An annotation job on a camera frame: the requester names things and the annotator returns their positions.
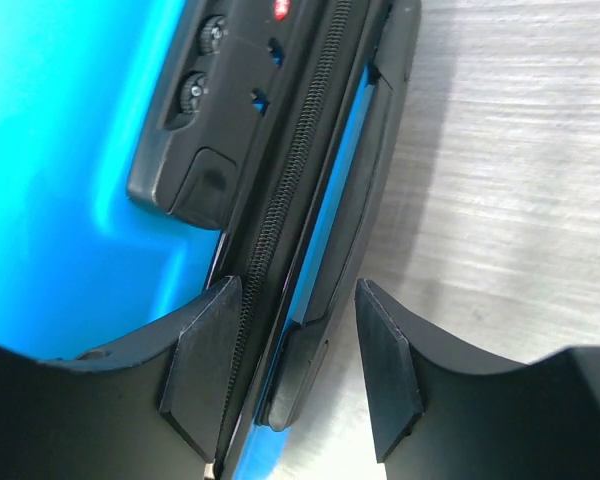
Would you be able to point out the blue suitcase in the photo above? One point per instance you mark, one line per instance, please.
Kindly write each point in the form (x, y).
(150, 149)

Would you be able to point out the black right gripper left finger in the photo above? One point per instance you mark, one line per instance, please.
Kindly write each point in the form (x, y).
(148, 405)

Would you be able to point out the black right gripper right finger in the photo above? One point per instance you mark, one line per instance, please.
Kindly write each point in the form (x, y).
(442, 408)

